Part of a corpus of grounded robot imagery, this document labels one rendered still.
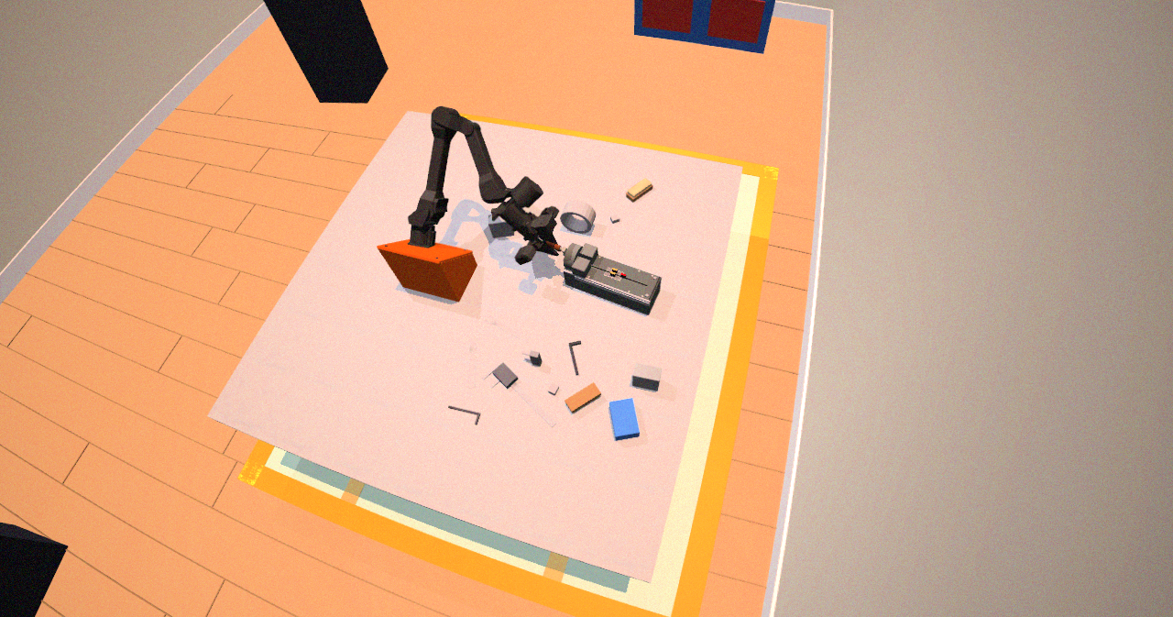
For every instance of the blue rectangular block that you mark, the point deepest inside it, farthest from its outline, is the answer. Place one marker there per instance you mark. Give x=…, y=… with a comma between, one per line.
x=624, y=419

